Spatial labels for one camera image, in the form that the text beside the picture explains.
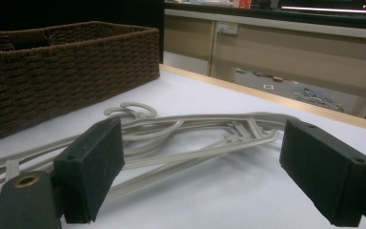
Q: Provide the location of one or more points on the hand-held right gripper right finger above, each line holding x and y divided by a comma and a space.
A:
324, 171

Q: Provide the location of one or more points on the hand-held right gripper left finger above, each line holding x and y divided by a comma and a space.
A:
89, 171

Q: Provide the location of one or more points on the grey plastic clothes hanger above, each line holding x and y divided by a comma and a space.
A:
219, 117
171, 156

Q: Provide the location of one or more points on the brown woven basket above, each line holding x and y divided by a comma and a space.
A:
60, 86

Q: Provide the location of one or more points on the pile of white hangers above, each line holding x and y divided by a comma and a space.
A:
317, 99

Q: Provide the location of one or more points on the small white floor object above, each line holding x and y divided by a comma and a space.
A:
268, 86

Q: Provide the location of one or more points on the white table cover sheet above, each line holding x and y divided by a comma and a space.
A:
222, 191

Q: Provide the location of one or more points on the light wooden bench unit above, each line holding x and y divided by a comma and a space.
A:
298, 54

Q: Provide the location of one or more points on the white light strip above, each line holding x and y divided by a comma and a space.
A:
324, 10

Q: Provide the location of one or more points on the red box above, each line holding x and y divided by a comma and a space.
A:
242, 4

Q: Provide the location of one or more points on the white wall socket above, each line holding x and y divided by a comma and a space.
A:
227, 28

